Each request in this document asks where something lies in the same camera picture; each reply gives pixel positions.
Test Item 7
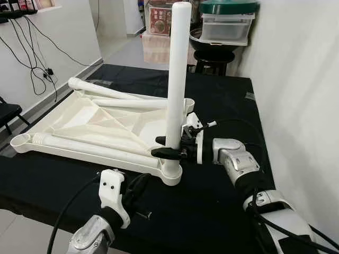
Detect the black folding chair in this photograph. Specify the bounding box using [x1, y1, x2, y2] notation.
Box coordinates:
[0, 96, 31, 135]

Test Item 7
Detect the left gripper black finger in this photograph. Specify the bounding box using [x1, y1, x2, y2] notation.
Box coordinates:
[133, 172, 153, 201]
[128, 172, 146, 199]

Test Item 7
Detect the black bag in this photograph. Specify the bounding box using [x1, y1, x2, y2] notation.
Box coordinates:
[191, 0, 204, 30]

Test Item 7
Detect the black round stool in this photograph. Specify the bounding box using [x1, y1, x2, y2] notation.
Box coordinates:
[193, 48, 236, 75]

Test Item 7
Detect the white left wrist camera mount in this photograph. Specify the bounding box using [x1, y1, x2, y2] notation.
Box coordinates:
[99, 169, 131, 229]

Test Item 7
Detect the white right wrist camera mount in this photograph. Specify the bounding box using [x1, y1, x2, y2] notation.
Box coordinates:
[184, 112, 218, 165]

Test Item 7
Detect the white plastic table top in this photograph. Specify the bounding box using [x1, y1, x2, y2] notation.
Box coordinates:
[10, 90, 195, 186]

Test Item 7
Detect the black wall cable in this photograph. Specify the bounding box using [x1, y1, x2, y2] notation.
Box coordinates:
[24, 16, 104, 67]
[0, 19, 59, 98]

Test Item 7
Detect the black plastic table cover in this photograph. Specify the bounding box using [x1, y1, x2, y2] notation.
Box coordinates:
[0, 63, 276, 254]

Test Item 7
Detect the black power strip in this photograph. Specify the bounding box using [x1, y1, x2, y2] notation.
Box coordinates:
[0, 10, 39, 23]

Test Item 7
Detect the clear plastic container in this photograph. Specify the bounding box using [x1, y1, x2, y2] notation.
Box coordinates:
[201, 13, 256, 44]

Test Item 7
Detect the orange lid storage box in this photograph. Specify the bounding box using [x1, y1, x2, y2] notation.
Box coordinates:
[147, 3, 173, 37]

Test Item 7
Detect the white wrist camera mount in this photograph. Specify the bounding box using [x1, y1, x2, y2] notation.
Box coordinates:
[184, 112, 218, 165]
[99, 169, 131, 229]

